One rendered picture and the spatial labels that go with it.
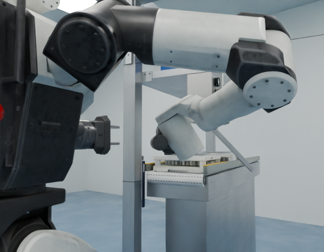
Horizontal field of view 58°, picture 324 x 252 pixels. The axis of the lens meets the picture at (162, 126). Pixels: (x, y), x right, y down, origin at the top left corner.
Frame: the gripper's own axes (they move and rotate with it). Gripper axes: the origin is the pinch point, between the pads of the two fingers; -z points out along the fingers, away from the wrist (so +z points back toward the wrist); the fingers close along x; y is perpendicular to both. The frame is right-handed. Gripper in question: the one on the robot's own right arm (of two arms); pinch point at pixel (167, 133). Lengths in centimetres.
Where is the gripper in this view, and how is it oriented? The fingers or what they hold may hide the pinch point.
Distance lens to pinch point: 89.7
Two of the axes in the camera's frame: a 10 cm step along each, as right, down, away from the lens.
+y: 10.0, 0.0, 0.9
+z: 0.9, -0.5, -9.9
